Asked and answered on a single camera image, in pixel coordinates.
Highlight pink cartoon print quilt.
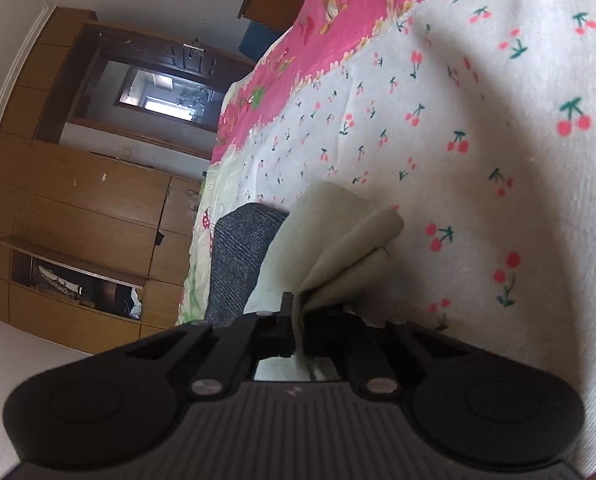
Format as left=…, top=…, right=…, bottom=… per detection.
left=177, top=0, right=528, bottom=326

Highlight wooden wardrobe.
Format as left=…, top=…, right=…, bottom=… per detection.
left=0, top=7, right=205, bottom=356

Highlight hanging clothes in wardrobe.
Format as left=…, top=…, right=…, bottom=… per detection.
left=32, top=256, right=101, bottom=307

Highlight dark grey folded garment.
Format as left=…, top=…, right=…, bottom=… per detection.
left=205, top=203, right=289, bottom=329

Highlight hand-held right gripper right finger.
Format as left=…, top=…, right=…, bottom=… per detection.
left=303, top=309, right=459, bottom=402

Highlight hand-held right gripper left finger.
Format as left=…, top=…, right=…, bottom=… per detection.
left=123, top=291, right=297, bottom=402

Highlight dark wooden door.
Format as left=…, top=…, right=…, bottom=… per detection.
left=85, top=27, right=257, bottom=82

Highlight pile of clothes in wardrobe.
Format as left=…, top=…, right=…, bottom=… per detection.
left=125, top=284, right=145, bottom=319

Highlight white cherry print bed sheet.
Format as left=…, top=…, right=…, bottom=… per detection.
left=238, top=0, right=596, bottom=476

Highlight light green pants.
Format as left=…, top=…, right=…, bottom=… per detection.
left=243, top=181, right=406, bottom=381

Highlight blue foam mat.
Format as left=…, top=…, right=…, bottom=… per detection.
left=240, top=20, right=285, bottom=64

